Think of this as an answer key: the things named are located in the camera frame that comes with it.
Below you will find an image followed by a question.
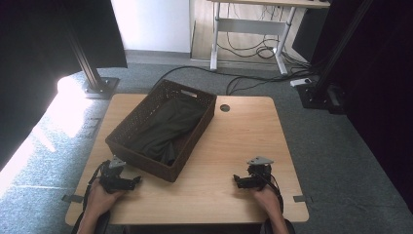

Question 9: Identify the grey tape strip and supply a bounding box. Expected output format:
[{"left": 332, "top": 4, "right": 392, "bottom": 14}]
[
  {"left": 61, "top": 194, "right": 85, "bottom": 204},
  {"left": 292, "top": 194, "right": 315, "bottom": 205}
]

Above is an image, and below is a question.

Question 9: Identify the white-legged desk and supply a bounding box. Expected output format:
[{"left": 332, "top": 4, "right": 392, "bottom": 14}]
[{"left": 207, "top": 0, "right": 331, "bottom": 76}]

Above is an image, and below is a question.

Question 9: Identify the tall black metal stand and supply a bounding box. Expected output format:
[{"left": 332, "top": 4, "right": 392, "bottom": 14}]
[{"left": 296, "top": 0, "right": 374, "bottom": 110}]

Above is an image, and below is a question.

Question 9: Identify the black curtain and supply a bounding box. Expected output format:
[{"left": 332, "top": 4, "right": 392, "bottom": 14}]
[
  {"left": 0, "top": 0, "right": 129, "bottom": 173},
  {"left": 311, "top": 0, "right": 413, "bottom": 214}
]

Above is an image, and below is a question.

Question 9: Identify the person's left hand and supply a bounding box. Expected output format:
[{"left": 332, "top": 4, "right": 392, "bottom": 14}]
[{"left": 85, "top": 178, "right": 127, "bottom": 219}]

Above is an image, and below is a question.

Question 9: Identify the tangle of black cables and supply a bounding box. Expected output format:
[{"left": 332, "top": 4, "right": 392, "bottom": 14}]
[{"left": 216, "top": 3, "right": 314, "bottom": 71}]

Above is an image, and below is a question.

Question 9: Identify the white power strip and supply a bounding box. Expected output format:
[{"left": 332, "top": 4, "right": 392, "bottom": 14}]
[{"left": 289, "top": 77, "right": 313, "bottom": 88}]

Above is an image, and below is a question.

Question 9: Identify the long black floor cable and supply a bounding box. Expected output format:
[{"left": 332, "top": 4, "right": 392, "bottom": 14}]
[{"left": 151, "top": 65, "right": 315, "bottom": 96}]

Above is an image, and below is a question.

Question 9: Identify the dark garment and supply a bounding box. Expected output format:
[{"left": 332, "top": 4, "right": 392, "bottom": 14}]
[{"left": 128, "top": 97, "right": 208, "bottom": 167}]

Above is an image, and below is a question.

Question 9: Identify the brown woven basket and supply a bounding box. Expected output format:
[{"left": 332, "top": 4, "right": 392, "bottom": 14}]
[{"left": 104, "top": 78, "right": 218, "bottom": 183}]

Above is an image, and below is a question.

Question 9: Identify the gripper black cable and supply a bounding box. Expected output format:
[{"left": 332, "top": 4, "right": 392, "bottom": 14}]
[
  {"left": 255, "top": 171, "right": 285, "bottom": 215},
  {"left": 71, "top": 160, "right": 111, "bottom": 234}
]

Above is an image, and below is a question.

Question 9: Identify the black chair armrest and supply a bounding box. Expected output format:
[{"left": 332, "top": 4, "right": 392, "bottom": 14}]
[
  {"left": 95, "top": 211, "right": 112, "bottom": 234},
  {"left": 261, "top": 217, "right": 297, "bottom": 234}
]

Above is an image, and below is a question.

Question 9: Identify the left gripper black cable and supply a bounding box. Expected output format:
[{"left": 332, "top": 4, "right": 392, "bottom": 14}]
[{"left": 71, "top": 160, "right": 111, "bottom": 234}]

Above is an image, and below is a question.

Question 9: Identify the black metal stand with base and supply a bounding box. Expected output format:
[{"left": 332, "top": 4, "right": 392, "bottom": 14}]
[{"left": 62, "top": 18, "right": 121, "bottom": 100}]

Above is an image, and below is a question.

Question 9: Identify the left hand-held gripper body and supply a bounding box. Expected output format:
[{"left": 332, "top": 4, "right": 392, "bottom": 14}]
[{"left": 98, "top": 155, "right": 131, "bottom": 195}]

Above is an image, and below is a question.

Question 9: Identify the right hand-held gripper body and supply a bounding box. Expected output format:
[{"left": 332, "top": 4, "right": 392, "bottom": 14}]
[{"left": 245, "top": 156, "right": 275, "bottom": 191}]

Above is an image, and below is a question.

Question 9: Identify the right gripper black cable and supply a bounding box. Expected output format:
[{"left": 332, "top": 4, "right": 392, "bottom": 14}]
[{"left": 255, "top": 171, "right": 285, "bottom": 215}]

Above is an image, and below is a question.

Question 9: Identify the person's right hand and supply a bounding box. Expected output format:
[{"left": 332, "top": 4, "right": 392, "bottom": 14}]
[{"left": 252, "top": 186, "right": 284, "bottom": 220}]

